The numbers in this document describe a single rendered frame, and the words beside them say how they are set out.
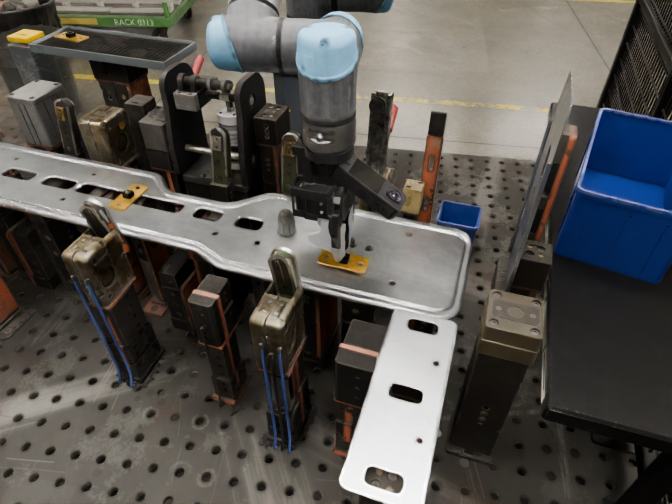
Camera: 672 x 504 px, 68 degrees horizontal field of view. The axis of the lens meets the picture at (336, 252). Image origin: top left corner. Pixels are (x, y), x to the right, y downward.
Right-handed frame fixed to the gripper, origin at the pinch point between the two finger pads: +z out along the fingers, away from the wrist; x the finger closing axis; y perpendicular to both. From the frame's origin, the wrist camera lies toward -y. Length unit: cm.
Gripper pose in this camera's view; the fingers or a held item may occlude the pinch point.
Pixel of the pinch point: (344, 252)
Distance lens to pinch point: 83.4
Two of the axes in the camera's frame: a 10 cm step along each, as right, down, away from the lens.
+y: -9.5, -1.9, 2.4
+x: -3.1, 6.3, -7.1
